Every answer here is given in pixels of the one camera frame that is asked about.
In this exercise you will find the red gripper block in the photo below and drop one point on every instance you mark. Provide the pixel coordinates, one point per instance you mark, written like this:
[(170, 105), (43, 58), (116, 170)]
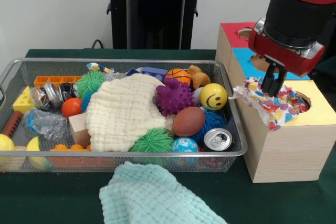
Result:
[(286, 51)]

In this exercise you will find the white multicolour print cloth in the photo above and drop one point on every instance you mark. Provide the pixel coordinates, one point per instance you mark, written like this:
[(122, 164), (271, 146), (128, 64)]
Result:
[(278, 109)]

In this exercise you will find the cream knitted cloth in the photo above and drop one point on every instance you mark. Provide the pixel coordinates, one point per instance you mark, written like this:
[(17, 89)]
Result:
[(123, 114)]

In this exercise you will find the mint green knitted cloth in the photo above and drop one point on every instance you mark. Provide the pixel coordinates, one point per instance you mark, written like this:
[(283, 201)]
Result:
[(152, 195)]

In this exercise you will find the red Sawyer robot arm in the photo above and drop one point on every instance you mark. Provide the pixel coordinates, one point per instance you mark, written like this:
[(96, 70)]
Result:
[(302, 3)]

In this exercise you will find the wooden box with three holes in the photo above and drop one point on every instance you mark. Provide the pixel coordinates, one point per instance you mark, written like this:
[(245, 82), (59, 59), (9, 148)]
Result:
[(283, 150)]

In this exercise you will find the yellow smiley face ball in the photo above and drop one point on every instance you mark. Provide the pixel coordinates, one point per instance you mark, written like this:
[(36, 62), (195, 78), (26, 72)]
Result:
[(213, 97)]

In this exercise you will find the silver drink can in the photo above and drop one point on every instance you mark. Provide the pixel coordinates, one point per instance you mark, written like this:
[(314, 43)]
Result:
[(218, 139)]

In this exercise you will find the orange toy basketball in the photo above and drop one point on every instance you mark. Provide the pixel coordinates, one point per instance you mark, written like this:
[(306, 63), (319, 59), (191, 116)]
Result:
[(179, 75)]

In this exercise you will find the brown toy football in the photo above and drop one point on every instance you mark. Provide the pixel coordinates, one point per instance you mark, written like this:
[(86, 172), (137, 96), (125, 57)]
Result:
[(188, 121)]

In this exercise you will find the purple spiky ball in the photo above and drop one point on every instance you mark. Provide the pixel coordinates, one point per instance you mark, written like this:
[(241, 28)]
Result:
[(175, 98)]

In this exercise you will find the green spiky ball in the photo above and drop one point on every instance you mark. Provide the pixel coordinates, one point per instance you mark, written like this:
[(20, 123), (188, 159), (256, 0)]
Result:
[(152, 142), (91, 83)]

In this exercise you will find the plain wooden block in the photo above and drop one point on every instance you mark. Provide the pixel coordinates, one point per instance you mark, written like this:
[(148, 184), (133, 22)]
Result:
[(80, 129)]

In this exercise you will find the red ball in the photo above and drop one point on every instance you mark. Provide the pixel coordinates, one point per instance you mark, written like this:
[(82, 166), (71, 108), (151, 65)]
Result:
[(72, 107)]

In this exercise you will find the orange toy brick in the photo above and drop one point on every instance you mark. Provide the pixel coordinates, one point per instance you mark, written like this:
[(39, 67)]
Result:
[(71, 148)]

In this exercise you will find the orange plastic tray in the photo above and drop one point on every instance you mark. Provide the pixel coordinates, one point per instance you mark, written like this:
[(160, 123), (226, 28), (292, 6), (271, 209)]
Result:
[(52, 80)]

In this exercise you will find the yellow cheese wedge toy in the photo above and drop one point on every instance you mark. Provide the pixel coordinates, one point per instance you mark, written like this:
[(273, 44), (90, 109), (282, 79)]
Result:
[(23, 102)]

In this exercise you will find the plain yellow ball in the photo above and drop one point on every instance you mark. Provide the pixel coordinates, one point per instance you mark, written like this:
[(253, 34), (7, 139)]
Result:
[(6, 142)]

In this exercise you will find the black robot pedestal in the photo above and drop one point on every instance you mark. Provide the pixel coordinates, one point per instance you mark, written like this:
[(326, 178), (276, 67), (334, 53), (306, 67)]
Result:
[(152, 14)]

